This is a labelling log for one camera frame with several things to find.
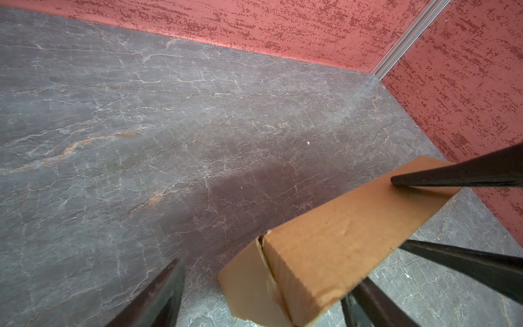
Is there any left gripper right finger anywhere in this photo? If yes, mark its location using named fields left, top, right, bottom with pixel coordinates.
left=340, top=277, right=419, bottom=327

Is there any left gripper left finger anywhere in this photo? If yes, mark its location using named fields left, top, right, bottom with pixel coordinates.
left=108, top=259, right=185, bottom=327

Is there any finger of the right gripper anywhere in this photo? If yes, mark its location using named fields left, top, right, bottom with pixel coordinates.
left=390, top=143, right=522, bottom=188
left=399, top=240, right=522, bottom=304

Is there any brown cardboard box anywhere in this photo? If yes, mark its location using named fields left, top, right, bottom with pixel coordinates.
left=218, top=156, right=458, bottom=326

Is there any right aluminium corner post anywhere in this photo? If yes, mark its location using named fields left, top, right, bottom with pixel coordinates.
left=371, top=0, right=451, bottom=80

